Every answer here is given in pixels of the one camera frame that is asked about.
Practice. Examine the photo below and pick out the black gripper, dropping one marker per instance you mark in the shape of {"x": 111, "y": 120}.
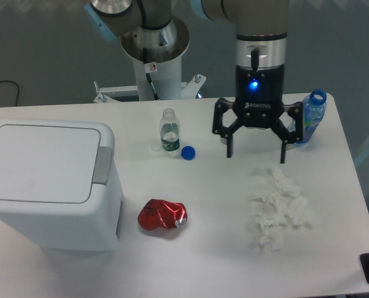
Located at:
{"x": 258, "y": 104}

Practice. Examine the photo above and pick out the white trash can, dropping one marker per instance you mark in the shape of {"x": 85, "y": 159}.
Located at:
{"x": 59, "y": 184}

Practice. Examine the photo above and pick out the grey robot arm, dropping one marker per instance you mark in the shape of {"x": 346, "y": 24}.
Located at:
{"x": 261, "y": 26}

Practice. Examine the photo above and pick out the crushed red can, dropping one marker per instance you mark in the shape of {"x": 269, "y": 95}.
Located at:
{"x": 158, "y": 213}

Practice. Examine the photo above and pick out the blue labelled plastic bottle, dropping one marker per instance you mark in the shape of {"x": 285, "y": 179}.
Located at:
{"x": 314, "y": 109}

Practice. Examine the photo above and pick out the blue bottle cap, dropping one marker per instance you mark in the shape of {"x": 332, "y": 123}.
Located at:
{"x": 188, "y": 153}

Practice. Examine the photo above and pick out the clear empty plastic bottle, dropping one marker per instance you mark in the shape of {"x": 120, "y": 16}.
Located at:
{"x": 170, "y": 132}

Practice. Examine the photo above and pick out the crumpled white tissue pile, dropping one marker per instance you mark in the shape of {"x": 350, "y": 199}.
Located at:
{"x": 279, "y": 207}

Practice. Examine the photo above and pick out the white bottle cap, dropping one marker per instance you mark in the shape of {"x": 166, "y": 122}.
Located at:
{"x": 155, "y": 147}

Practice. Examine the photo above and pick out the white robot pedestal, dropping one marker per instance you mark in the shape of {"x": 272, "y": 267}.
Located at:
{"x": 157, "y": 60}

